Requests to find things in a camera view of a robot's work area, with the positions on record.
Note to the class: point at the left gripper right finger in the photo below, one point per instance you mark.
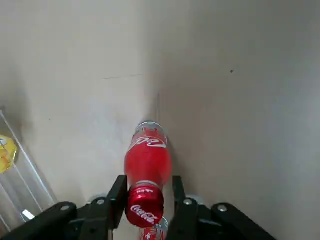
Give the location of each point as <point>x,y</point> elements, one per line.
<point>195,222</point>

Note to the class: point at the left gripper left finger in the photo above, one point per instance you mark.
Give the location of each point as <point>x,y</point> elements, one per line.
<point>95,220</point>

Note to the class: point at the red cola bottle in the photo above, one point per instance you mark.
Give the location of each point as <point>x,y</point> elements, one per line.
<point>147,160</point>

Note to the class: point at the clear acrylic stepped shelf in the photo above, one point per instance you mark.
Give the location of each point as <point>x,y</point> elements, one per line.
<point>30,180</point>

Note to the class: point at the yellow lemon tea bottle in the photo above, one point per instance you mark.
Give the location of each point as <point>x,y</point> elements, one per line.
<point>7,155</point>

